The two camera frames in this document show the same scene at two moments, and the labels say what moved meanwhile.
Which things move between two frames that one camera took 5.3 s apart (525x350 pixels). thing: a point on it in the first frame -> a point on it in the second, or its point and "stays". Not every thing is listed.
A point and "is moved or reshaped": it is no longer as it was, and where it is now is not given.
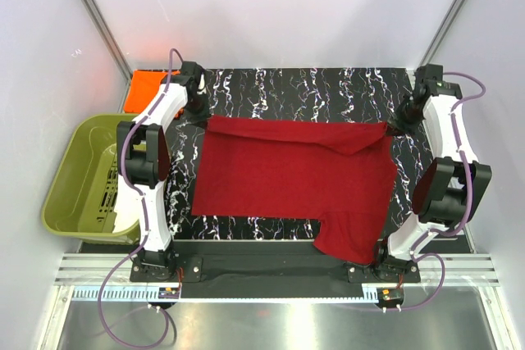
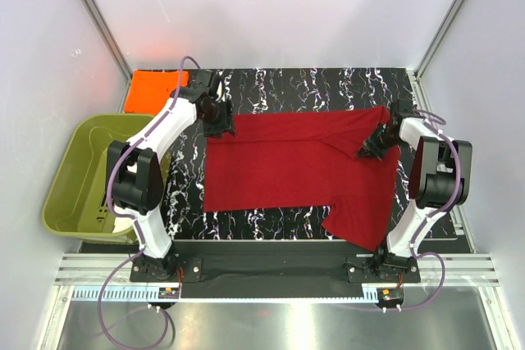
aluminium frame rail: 96,269 stays
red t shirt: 342,173 is moved or reshaped
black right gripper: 397,125 -> 369,149
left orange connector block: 169,293 stays
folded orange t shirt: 144,84 stays
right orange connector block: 390,296 stays
